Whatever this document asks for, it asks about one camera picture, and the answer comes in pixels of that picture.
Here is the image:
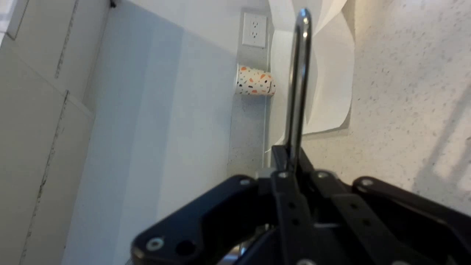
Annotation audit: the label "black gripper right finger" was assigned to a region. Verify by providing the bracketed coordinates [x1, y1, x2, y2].
[297, 171, 471, 265]

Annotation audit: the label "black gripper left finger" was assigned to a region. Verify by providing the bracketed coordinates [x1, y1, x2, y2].
[131, 176, 282, 265]

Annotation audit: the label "stainless steel pot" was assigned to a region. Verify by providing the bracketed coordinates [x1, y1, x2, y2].
[285, 8, 312, 173]

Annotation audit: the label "white parchment paper sheet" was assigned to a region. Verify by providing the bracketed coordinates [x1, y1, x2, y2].
[267, 0, 354, 145]

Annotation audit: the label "polka dot paper cup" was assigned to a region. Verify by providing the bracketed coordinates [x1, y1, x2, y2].
[234, 65, 275, 96]

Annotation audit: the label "white upper cabinets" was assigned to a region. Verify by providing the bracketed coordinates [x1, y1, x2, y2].
[0, 0, 110, 265]

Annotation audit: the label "white wall outlet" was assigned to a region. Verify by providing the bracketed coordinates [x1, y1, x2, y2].
[241, 14, 267, 49]

